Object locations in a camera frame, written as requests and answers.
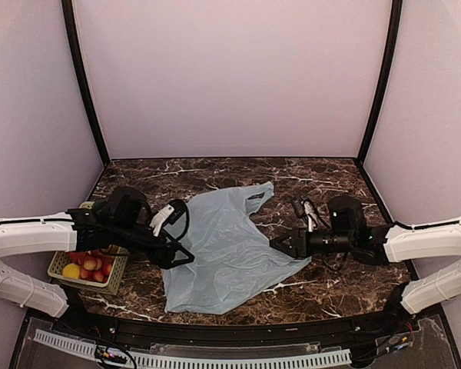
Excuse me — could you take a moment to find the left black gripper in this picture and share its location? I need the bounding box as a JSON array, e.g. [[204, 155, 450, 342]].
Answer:
[[111, 220, 194, 270]]

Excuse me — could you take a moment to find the yellow lemon in basket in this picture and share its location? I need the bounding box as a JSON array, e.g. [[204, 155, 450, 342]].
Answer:
[[62, 263, 81, 279]]

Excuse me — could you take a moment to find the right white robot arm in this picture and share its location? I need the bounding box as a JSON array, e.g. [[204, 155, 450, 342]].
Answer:
[[270, 195, 461, 334]]

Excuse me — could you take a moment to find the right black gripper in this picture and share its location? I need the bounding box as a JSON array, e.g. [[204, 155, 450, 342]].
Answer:
[[270, 226, 354, 258]]

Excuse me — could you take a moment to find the green perforated plastic basket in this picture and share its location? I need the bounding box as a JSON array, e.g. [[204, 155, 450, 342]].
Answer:
[[47, 201, 129, 295]]

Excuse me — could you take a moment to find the left black frame post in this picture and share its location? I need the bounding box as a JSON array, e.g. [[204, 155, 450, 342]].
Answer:
[[61, 0, 111, 167]]

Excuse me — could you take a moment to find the dark green avocado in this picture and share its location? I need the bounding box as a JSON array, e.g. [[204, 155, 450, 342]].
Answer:
[[91, 200, 106, 211]]

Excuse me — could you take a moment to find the black front table rail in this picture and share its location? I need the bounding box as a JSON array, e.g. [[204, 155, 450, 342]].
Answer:
[[53, 311, 419, 348]]

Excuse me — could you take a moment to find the right black frame post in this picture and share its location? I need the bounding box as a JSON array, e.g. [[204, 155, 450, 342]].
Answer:
[[356, 0, 403, 167]]

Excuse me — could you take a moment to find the black frame post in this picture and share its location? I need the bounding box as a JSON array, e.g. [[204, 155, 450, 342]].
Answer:
[[61, 0, 111, 167], [356, 0, 403, 167]]

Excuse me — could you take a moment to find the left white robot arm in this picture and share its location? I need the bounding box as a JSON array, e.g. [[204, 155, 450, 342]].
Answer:
[[0, 187, 194, 335]]

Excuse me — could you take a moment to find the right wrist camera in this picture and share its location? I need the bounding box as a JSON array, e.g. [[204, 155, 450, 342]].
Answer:
[[291, 197, 320, 232]]

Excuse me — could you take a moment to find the light blue plastic bag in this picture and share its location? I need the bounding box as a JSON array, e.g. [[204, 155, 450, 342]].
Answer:
[[163, 182, 310, 314]]

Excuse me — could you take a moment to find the white slotted cable duct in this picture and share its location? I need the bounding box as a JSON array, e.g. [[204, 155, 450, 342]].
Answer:
[[33, 329, 352, 368]]

